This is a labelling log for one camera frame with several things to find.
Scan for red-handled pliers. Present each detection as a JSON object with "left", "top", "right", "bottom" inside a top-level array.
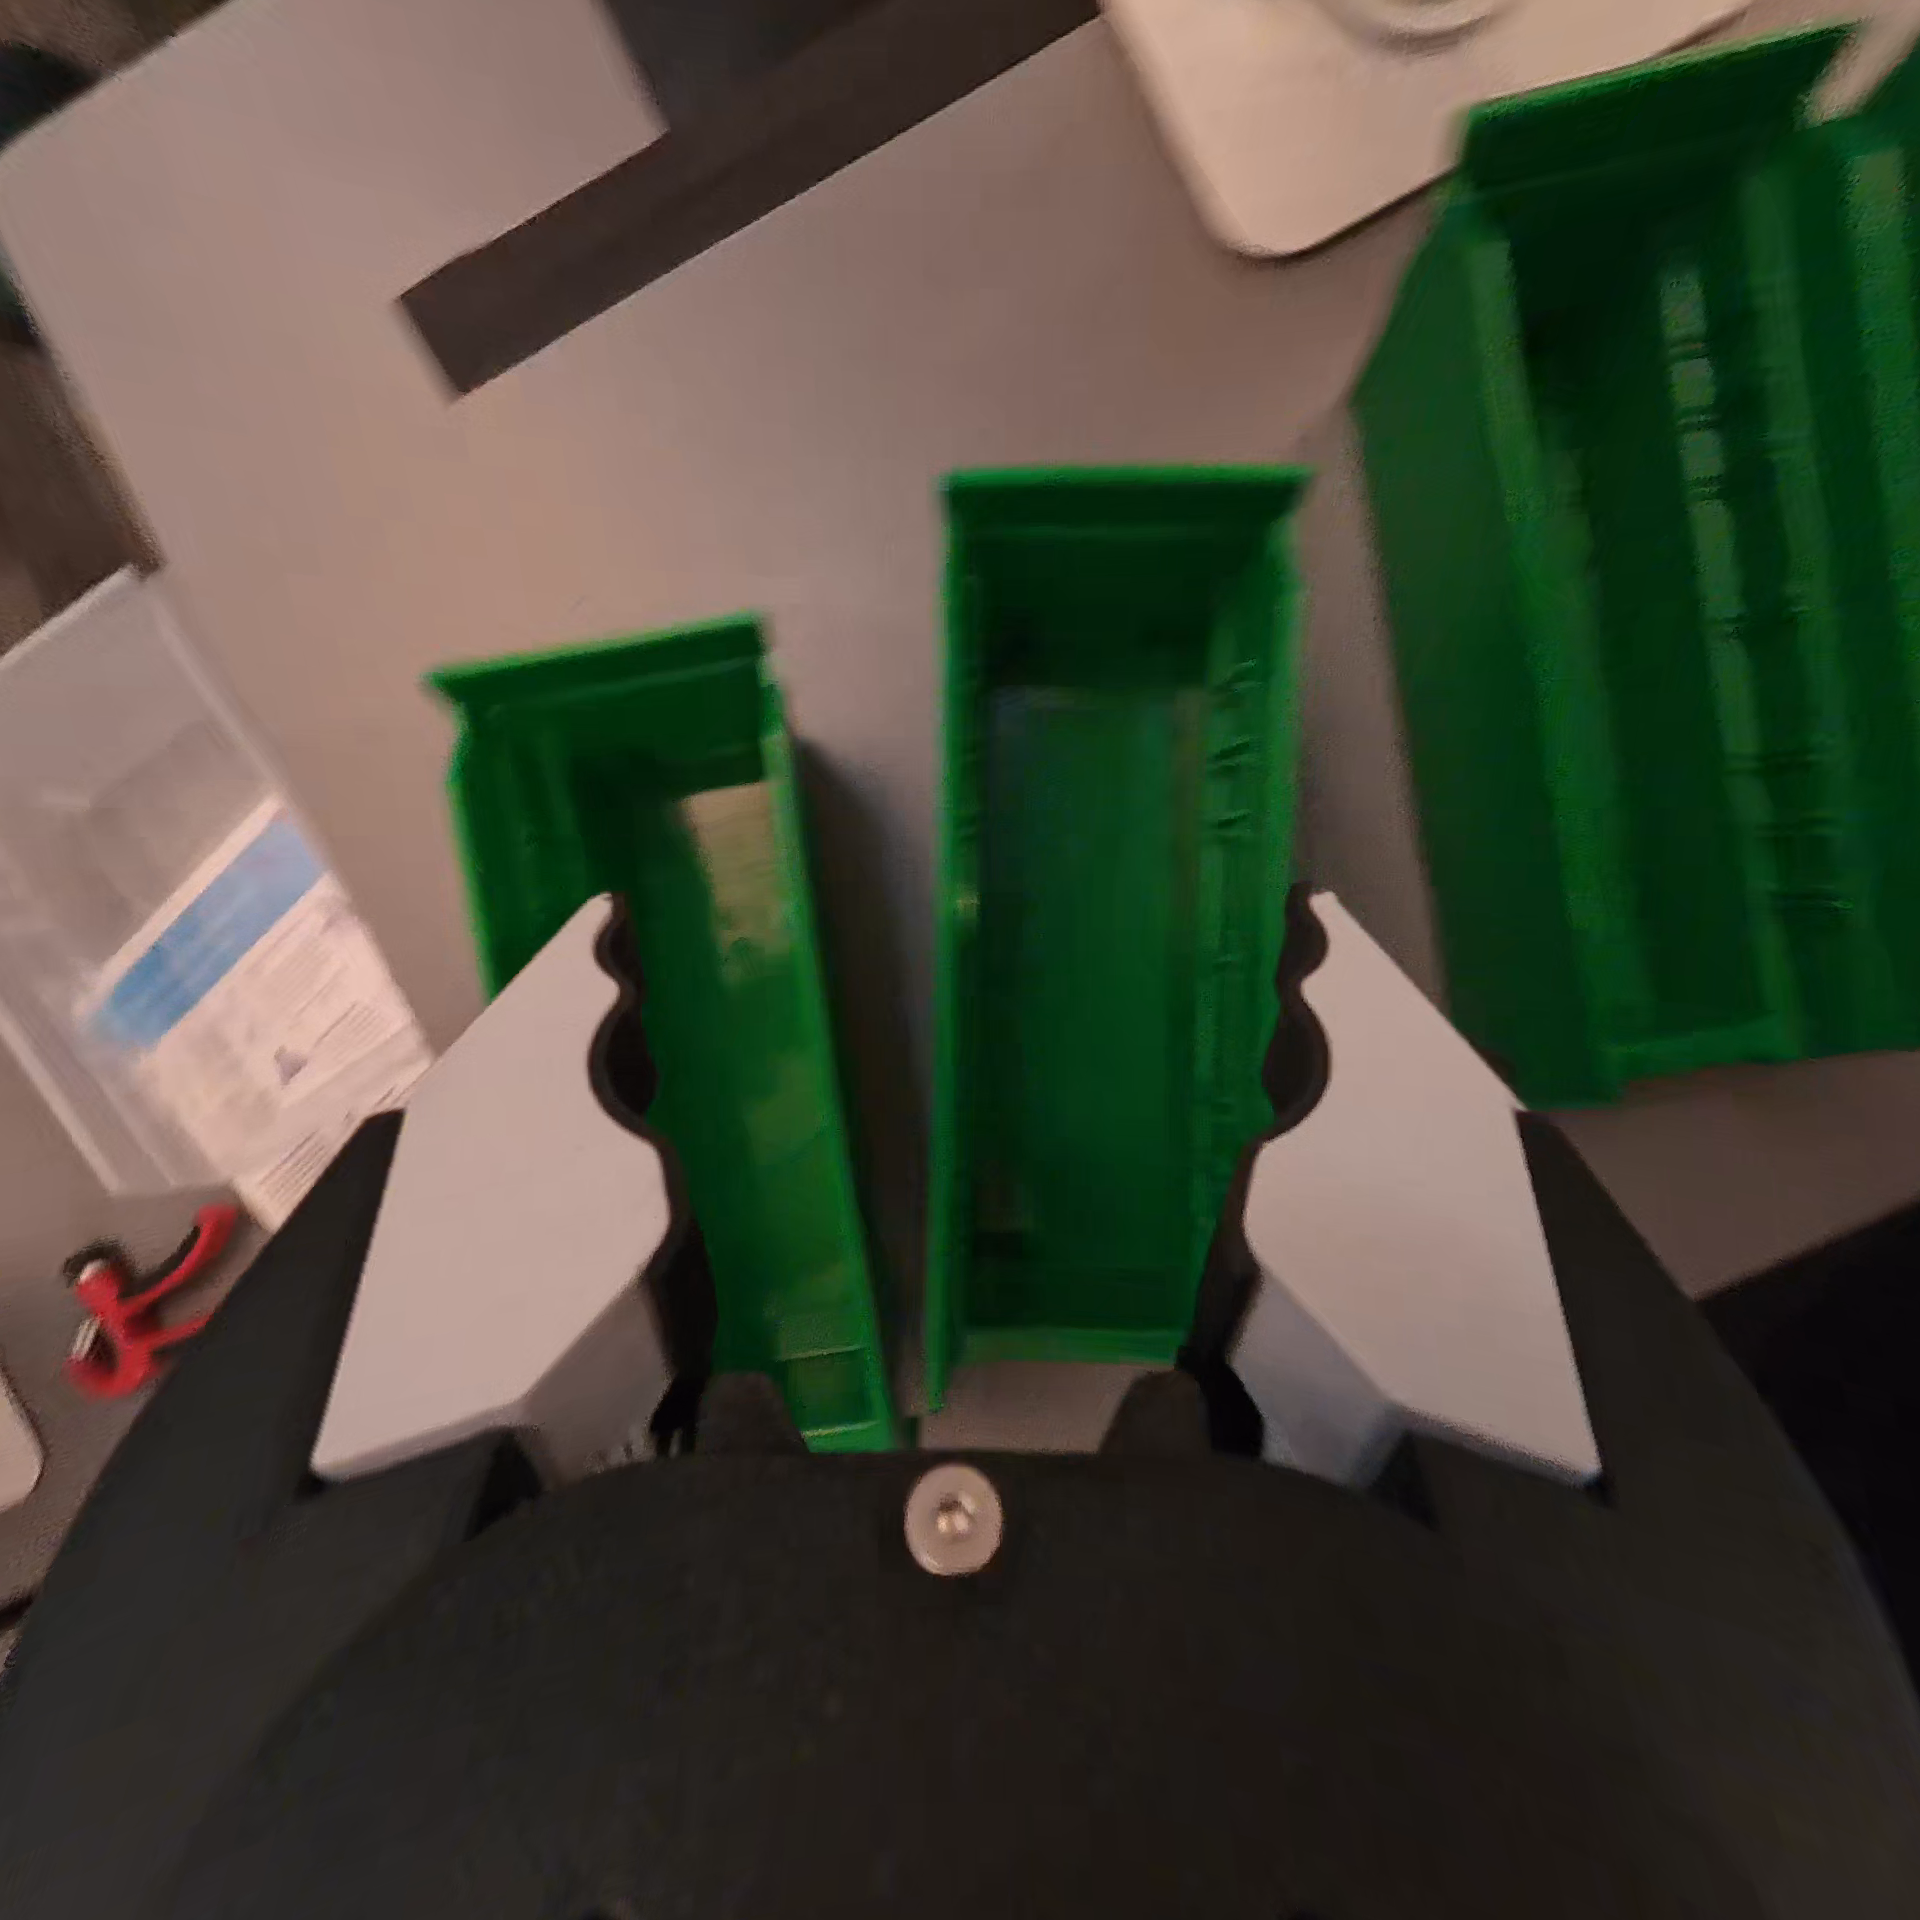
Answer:
[{"left": 62, "top": 1200, "right": 247, "bottom": 1398}]

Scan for white monitor stand base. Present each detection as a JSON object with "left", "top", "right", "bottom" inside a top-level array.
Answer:
[{"left": 1101, "top": 0, "right": 1763, "bottom": 258}]

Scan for green plastic bin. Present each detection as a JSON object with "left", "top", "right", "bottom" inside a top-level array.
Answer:
[
  {"left": 917, "top": 467, "right": 1312, "bottom": 1418},
  {"left": 428, "top": 614, "right": 909, "bottom": 1451},
  {"left": 1348, "top": 18, "right": 1920, "bottom": 1113}
]

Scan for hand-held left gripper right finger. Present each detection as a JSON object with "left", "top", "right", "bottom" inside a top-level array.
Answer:
[{"left": 1215, "top": 893, "right": 1600, "bottom": 1480}]

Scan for clear plastic box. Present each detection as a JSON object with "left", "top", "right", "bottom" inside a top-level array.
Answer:
[{"left": 0, "top": 570, "right": 439, "bottom": 1225}]

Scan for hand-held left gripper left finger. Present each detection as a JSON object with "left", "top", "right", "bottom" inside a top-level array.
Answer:
[{"left": 313, "top": 895, "right": 694, "bottom": 1480}]

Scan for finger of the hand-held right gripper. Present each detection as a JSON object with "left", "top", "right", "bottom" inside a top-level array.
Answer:
[{"left": 1809, "top": 18, "right": 1901, "bottom": 126}]

